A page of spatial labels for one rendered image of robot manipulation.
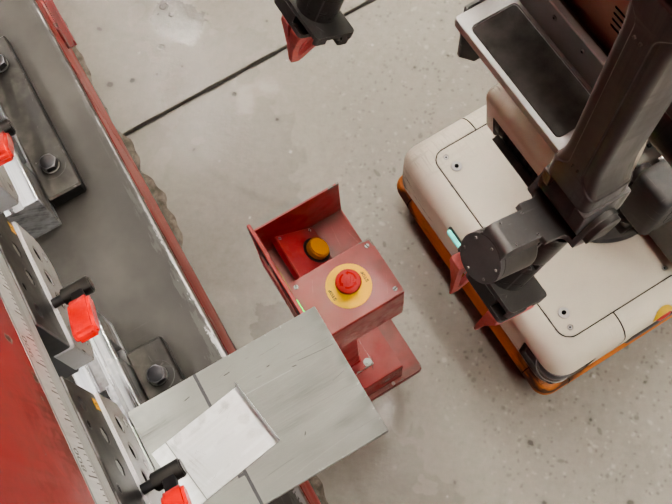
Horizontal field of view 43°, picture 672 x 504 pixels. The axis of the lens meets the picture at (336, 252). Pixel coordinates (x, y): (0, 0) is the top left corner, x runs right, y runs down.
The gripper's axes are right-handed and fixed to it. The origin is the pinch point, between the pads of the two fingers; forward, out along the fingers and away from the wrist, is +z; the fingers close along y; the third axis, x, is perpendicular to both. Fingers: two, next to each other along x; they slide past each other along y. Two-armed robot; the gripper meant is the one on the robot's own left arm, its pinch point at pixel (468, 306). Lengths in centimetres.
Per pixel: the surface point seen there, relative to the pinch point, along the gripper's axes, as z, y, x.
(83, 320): -11.3, -11.1, -47.3
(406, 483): 94, 9, 35
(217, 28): 84, -122, 54
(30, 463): -27, 3, -59
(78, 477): -19, 4, -55
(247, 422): 13.4, -1.9, -27.6
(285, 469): 13.0, 5.3, -26.5
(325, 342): 7.7, -5.4, -15.9
